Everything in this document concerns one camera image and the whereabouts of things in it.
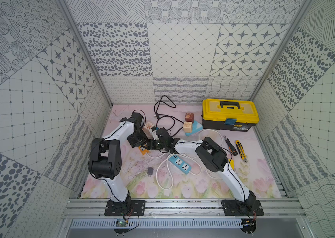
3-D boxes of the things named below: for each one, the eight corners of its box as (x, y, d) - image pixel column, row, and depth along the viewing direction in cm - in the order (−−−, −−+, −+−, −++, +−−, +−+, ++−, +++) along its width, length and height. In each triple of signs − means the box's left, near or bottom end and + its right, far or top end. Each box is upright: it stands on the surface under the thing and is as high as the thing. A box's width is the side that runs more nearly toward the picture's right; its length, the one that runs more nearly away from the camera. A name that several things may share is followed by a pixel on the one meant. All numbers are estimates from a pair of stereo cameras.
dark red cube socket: (185, 126, 109) (185, 119, 103) (184, 119, 113) (185, 112, 107) (193, 126, 109) (194, 119, 103) (192, 119, 113) (193, 112, 107)
